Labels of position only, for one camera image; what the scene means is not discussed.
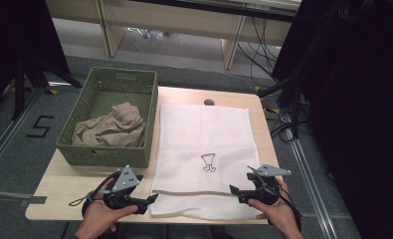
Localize person's left hand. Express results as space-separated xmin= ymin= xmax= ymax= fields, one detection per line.
xmin=75 ymin=178 xmax=139 ymax=239

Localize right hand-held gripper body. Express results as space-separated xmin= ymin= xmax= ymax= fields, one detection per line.
xmin=246 ymin=163 xmax=293 ymax=206

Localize light wooden desk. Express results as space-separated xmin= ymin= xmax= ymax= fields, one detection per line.
xmin=45 ymin=0 xmax=301 ymax=71

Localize grey floor strip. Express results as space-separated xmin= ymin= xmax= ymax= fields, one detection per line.
xmin=0 ymin=188 xmax=48 ymax=208

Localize black floor cables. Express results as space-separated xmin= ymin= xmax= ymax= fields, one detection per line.
xmin=265 ymin=106 xmax=314 ymax=143

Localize dark curtain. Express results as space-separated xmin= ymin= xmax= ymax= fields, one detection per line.
xmin=272 ymin=0 xmax=393 ymax=239
xmin=0 ymin=0 xmax=71 ymax=111

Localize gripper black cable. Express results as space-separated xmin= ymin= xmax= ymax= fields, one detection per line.
xmin=81 ymin=170 xmax=122 ymax=218
xmin=277 ymin=187 xmax=302 ymax=233

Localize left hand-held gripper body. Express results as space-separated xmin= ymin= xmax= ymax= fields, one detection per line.
xmin=101 ymin=164 xmax=144 ymax=211

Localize white printed cloth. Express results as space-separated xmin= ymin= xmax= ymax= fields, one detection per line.
xmin=148 ymin=103 xmax=265 ymax=222

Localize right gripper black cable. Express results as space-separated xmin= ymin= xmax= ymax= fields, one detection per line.
xmin=277 ymin=187 xmax=302 ymax=233

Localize person's right hand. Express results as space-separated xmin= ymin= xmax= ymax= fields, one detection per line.
xmin=248 ymin=177 xmax=303 ymax=239

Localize metal floor rail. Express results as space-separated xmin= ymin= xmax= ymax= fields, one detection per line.
xmin=0 ymin=88 xmax=46 ymax=180
xmin=283 ymin=113 xmax=339 ymax=239

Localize black tripod stand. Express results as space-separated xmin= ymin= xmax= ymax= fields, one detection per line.
xmin=11 ymin=54 xmax=84 ymax=120

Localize black hanging cables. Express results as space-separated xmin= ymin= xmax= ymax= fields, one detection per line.
xmin=237 ymin=16 xmax=282 ymax=84

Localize beige garment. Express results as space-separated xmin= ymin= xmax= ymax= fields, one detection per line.
xmin=72 ymin=102 xmax=148 ymax=148

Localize black metal stand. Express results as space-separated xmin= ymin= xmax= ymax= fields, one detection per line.
xmin=258 ymin=76 xmax=304 ymax=140

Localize cable clutter under desk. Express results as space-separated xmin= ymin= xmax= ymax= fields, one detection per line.
xmin=127 ymin=27 xmax=172 ymax=40

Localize green woven basket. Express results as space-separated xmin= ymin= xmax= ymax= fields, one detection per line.
xmin=55 ymin=66 xmax=159 ymax=168

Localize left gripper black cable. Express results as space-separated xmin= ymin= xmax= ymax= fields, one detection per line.
xmin=81 ymin=170 xmax=122 ymax=218

